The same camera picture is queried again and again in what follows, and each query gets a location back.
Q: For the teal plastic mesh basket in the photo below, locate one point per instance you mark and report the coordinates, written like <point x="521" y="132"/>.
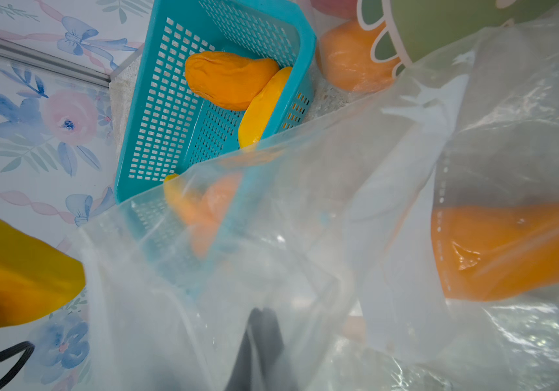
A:
<point x="170" y="128"/>

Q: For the orange mango top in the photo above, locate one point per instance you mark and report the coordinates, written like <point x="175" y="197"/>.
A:
<point x="227" y="80"/>

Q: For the small yellow mango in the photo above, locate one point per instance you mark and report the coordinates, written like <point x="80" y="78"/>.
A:
<point x="258" y="114"/>

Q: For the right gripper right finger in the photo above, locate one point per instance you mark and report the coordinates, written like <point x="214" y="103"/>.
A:
<point x="276" y="366"/>

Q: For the clear zip-top bag green print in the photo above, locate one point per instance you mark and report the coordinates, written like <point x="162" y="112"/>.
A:
<point x="416" y="28"/>

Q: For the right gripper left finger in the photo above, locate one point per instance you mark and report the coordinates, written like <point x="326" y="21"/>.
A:
<point x="247" y="373"/>

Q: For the large orange mango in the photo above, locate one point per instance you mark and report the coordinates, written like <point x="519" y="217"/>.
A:
<point x="345" y="56"/>

